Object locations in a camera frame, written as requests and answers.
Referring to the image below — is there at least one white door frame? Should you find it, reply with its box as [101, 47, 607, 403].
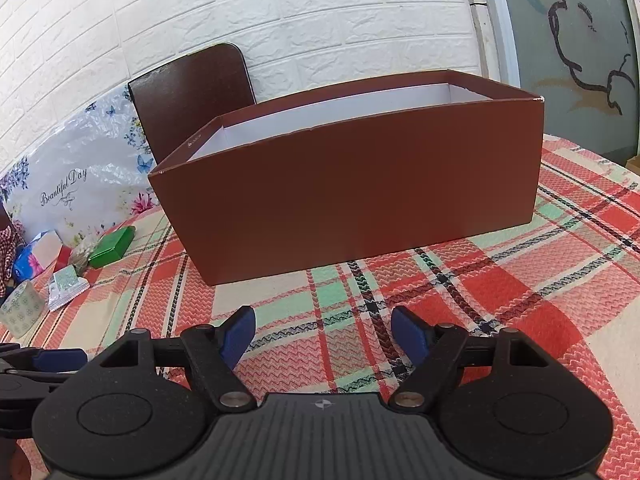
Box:
[457, 0, 523, 86]

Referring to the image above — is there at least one green cardboard box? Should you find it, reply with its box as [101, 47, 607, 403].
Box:
[88, 226, 137, 269]

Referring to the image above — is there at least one white floral plastic bag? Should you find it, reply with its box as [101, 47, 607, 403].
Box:
[0, 85, 173, 261]

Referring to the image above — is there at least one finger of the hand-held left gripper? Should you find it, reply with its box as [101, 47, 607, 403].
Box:
[0, 342, 89, 375]

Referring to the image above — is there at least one dark brown chair back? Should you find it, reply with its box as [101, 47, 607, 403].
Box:
[127, 42, 258, 166]

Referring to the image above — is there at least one blue tissue pack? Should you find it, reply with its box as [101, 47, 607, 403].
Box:
[12, 230, 63, 282]

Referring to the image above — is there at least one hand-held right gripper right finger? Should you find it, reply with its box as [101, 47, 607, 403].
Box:
[387, 306, 551, 411]

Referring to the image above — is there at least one clear patterned tape roll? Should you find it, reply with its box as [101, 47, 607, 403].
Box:
[0, 280, 47, 339]

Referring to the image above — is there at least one cartoon painted door panel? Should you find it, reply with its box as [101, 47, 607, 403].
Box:
[495, 0, 640, 166]

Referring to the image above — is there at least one green and white tube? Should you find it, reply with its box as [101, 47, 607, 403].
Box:
[47, 265, 91, 313]

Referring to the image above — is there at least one brown storage box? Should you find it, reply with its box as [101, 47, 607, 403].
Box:
[147, 70, 546, 287]

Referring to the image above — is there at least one red plaid tablecloth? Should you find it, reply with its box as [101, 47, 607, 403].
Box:
[0, 132, 640, 480]

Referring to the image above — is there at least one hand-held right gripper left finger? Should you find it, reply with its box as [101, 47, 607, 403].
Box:
[92, 305, 258, 414]

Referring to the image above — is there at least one clear bag of toothpicks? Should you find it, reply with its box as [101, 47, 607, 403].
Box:
[67, 237, 102, 273]

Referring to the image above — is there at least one red checkered cloth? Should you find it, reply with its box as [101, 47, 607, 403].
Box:
[0, 225, 26, 296]

